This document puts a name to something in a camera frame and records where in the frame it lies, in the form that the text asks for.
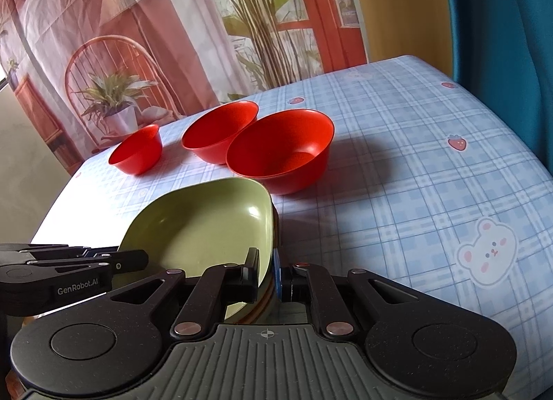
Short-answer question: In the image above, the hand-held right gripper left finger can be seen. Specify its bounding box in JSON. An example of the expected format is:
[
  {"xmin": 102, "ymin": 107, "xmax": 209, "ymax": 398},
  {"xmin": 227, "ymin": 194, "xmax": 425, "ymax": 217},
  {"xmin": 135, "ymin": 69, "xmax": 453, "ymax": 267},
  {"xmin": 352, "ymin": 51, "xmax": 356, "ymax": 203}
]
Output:
[{"xmin": 108, "ymin": 248, "xmax": 261, "ymax": 339}]

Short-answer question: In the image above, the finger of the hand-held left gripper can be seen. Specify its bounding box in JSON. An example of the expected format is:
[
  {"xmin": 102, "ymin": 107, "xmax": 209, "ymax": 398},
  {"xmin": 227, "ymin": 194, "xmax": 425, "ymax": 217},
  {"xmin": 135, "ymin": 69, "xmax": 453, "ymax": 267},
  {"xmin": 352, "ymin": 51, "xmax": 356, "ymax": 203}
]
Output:
[
  {"xmin": 26, "ymin": 250, "xmax": 148, "ymax": 275},
  {"xmin": 0, "ymin": 243, "xmax": 119, "ymax": 259}
]

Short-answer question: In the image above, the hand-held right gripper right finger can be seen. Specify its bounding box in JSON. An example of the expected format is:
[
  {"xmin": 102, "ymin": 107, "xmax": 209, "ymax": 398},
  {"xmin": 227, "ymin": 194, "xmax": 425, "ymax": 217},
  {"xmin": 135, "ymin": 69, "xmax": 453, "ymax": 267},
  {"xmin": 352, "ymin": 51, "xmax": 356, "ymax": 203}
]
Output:
[{"xmin": 273, "ymin": 262, "xmax": 437, "ymax": 339}]

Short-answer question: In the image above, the green plate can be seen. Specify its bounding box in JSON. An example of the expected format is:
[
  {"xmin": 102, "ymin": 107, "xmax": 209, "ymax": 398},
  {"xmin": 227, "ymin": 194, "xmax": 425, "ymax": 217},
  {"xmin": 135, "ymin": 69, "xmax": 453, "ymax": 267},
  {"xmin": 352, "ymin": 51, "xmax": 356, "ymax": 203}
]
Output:
[
  {"xmin": 225, "ymin": 203, "xmax": 284, "ymax": 325},
  {"xmin": 113, "ymin": 178, "xmax": 277, "ymax": 324}
]

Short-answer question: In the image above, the small red bowl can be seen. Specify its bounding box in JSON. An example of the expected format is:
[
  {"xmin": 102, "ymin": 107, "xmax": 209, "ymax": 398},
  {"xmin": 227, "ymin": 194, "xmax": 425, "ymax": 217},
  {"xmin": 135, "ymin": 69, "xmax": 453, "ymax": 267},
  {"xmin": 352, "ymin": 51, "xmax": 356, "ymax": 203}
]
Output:
[{"xmin": 108, "ymin": 124, "xmax": 163, "ymax": 176}]

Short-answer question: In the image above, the large red bowl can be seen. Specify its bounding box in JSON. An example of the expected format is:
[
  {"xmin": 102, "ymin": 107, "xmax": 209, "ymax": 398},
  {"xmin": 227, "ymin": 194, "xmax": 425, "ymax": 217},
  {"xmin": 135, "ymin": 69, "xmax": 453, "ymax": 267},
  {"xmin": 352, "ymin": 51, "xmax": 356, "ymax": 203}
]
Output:
[{"xmin": 225, "ymin": 109, "xmax": 335, "ymax": 196}]

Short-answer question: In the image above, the medium red bowl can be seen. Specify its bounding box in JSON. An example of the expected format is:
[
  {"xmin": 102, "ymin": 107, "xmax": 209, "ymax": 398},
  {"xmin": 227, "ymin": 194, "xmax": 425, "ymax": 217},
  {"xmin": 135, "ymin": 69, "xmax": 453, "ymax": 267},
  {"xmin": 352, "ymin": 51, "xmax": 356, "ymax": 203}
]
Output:
[{"xmin": 181, "ymin": 101, "xmax": 260, "ymax": 166}]

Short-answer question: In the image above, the blue plaid tablecloth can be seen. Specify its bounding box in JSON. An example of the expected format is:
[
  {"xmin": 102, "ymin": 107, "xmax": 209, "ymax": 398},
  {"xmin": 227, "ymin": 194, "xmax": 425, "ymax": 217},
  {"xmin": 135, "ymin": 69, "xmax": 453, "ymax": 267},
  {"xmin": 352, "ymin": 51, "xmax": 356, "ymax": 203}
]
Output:
[{"xmin": 30, "ymin": 55, "xmax": 553, "ymax": 400}]

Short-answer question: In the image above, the printed backdrop cloth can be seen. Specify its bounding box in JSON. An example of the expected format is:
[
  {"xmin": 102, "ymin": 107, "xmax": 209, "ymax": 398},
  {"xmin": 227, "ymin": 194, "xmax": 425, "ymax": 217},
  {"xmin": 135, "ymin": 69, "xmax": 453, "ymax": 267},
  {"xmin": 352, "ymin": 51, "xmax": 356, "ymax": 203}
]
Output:
[{"xmin": 0, "ymin": 0, "xmax": 373, "ymax": 176}]

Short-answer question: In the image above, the blue curtain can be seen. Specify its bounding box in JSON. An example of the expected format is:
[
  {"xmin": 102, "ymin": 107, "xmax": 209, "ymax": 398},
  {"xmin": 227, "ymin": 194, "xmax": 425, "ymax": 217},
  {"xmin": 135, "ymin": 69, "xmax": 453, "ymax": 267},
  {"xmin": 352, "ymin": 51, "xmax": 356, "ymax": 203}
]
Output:
[{"xmin": 440, "ymin": 0, "xmax": 553, "ymax": 168}]

